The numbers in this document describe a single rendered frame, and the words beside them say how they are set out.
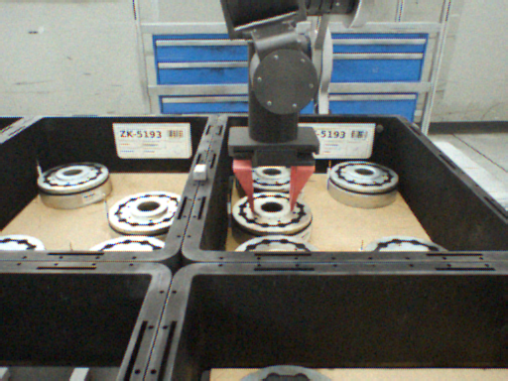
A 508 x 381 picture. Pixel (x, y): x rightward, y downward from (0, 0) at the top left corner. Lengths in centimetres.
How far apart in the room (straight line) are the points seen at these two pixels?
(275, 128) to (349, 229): 18
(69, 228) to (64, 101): 297
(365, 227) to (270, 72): 28
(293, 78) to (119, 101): 308
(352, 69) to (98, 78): 190
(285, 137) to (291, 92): 10
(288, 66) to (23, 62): 328
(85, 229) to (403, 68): 222
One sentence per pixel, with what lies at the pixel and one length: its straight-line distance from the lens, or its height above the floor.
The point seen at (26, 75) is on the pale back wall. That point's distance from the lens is 359.
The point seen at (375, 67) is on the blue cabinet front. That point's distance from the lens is 252.
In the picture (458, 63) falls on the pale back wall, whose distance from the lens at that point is 371.
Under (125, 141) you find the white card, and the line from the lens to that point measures 71.
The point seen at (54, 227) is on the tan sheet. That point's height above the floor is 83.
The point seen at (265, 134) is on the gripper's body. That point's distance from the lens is 45.
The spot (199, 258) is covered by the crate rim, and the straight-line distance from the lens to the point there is 32.
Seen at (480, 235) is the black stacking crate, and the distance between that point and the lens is 46.
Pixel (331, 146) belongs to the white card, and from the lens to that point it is 69.
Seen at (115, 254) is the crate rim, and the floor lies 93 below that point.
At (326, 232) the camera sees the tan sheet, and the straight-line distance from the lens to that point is 54.
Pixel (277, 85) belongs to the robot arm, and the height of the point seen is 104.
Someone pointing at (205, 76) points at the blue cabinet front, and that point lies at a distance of 239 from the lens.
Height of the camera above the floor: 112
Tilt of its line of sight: 28 degrees down
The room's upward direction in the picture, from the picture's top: straight up
